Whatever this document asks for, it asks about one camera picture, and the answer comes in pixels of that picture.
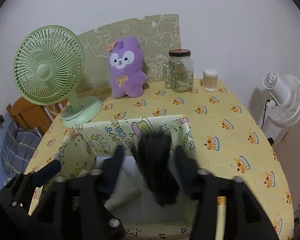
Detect purple plush bunny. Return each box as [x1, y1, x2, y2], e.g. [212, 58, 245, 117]
[107, 36, 147, 98]

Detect white standing fan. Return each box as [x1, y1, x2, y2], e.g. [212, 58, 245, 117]
[263, 73, 300, 128]

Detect glass jar with lid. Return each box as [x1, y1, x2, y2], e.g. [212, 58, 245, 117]
[163, 49, 193, 93]

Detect wooden bed headboard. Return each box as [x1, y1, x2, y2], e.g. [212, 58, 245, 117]
[6, 97, 68, 133]

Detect black plastic bag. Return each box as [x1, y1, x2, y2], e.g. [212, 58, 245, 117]
[131, 132, 180, 206]

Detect yellow cartoon tablecloth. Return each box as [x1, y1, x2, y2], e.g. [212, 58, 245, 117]
[26, 80, 294, 239]

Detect green desk fan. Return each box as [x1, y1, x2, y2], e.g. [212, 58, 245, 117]
[13, 25, 103, 127]

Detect patterned fabric storage box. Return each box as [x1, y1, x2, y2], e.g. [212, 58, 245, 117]
[53, 114, 227, 240]

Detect cotton swab container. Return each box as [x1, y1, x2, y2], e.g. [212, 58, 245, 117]
[202, 69, 218, 92]

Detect grey plaid blanket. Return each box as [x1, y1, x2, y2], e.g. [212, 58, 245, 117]
[1, 122, 43, 179]

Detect green cartoon board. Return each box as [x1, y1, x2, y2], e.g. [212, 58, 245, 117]
[77, 14, 181, 92]

